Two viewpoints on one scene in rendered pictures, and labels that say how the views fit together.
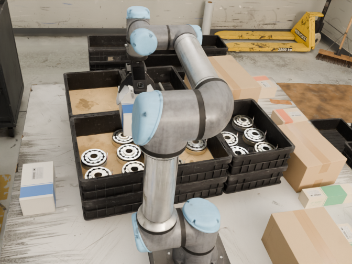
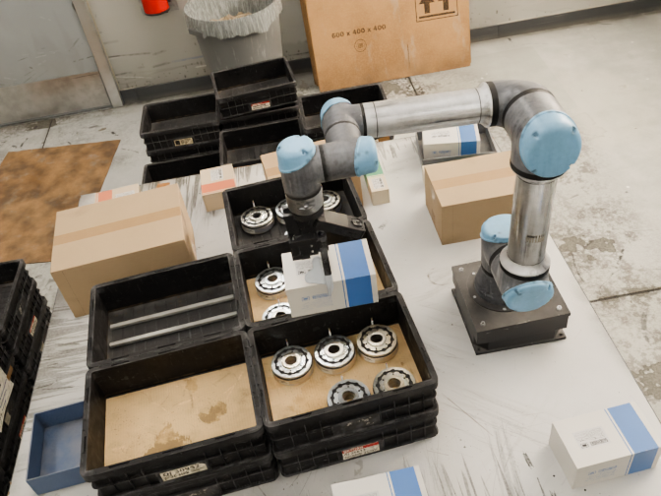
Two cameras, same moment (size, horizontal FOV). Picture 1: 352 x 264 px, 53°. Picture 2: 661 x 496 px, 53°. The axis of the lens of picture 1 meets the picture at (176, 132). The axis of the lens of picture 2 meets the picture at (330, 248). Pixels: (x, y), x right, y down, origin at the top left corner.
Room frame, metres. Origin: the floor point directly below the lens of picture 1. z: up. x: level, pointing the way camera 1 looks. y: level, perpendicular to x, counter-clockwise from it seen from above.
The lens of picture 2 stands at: (0.79, 1.21, 2.16)
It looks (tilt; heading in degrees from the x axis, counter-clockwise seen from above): 42 degrees down; 285
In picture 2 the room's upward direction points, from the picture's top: 9 degrees counter-clockwise
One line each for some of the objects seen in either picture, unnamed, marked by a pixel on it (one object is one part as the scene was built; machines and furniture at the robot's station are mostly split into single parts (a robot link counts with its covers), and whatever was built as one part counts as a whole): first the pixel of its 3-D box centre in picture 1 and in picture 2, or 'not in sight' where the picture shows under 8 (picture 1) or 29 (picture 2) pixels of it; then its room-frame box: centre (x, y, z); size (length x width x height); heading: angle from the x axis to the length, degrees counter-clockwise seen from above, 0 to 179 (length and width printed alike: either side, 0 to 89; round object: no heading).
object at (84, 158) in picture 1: (94, 157); (348, 397); (1.05, 0.32, 0.86); 0.10 x 0.10 x 0.01
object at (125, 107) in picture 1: (136, 109); (330, 278); (1.09, 0.16, 1.09); 0.20 x 0.12 x 0.09; 17
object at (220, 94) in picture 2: not in sight; (261, 116); (1.85, -1.70, 0.37); 0.42 x 0.34 x 0.46; 17
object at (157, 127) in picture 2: not in sight; (188, 140); (2.23, -1.58, 0.31); 0.40 x 0.30 x 0.34; 17
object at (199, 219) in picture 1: (198, 223); (505, 243); (0.69, -0.10, 0.97); 0.13 x 0.12 x 0.14; 106
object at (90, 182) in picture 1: (112, 143); (337, 356); (1.08, 0.25, 0.92); 0.40 x 0.30 x 0.02; 22
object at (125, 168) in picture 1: (134, 169); (377, 340); (1.00, 0.15, 0.86); 0.10 x 0.10 x 0.01
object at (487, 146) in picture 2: not in sight; (454, 146); (0.83, -0.90, 0.73); 0.27 x 0.20 x 0.05; 11
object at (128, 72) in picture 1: (136, 67); (307, 228); (1.12, 0.17, 1.25); 0.09 x 0.08 x 0.12; 17
